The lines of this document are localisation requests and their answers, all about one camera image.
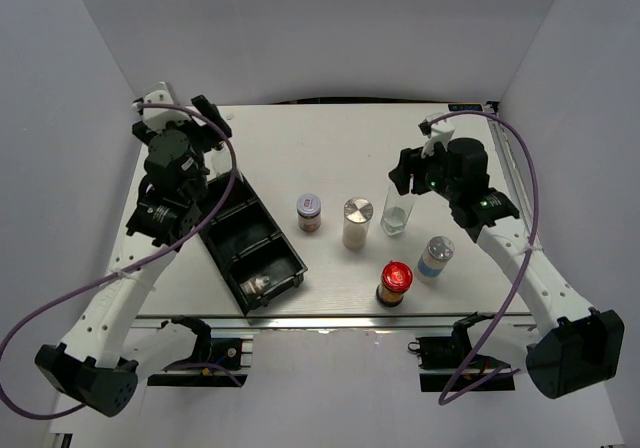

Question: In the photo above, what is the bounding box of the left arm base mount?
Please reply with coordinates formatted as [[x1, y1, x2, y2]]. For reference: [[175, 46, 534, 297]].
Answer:
[[147, 316, 253, 388]]

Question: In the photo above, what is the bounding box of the tall silver-lid white shaker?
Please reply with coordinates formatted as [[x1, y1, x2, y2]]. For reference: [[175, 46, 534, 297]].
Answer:
[[342, 197, 374, 250]]

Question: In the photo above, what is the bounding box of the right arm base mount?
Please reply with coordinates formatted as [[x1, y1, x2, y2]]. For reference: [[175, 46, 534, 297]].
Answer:
[[407, 313, 515, 393]]

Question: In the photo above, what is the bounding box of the white-lid orange spice jar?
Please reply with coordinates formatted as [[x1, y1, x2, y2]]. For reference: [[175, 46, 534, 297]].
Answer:
[[296, 193, 321, 233]]

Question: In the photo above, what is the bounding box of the blue-label silver-lid shaker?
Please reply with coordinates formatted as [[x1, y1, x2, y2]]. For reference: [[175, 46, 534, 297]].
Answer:
[[415, 236, 455, 283]]

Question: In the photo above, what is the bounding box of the clear glass gold-spout bottle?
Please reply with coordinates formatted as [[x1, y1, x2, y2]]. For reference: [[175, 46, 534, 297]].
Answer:
[[380, 184, 415, 237]]

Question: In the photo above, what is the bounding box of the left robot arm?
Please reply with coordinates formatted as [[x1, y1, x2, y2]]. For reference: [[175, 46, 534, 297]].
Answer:
[[35, 90, 239, 417]]

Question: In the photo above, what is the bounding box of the red-lid brown jar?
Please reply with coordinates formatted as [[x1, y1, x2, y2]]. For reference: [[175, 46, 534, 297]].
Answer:
[[376, 261, 413, 307]]

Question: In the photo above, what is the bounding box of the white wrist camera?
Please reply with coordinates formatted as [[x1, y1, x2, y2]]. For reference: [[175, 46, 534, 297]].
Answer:
[[132, 82, 190, 133], [418, 112, 455, 158]]

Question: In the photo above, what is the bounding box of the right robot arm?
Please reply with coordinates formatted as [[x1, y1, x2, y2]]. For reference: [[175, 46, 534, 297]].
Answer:
[[389, 138, 624, 399]]

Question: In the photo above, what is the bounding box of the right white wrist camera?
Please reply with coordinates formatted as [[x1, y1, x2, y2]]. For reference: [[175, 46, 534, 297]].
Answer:
[[418, 112, 455, 158]]

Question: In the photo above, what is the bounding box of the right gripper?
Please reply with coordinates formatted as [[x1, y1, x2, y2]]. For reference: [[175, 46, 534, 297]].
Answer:
[[388, 138, 460, 202]]

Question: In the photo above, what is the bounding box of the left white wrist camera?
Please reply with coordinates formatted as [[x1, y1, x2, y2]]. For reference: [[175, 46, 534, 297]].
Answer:
[[132, 82, 190, 133]]

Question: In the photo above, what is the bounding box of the black organizer tray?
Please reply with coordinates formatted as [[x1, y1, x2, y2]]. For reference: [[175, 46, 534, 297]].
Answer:
[[200, 178, 307, 314]]

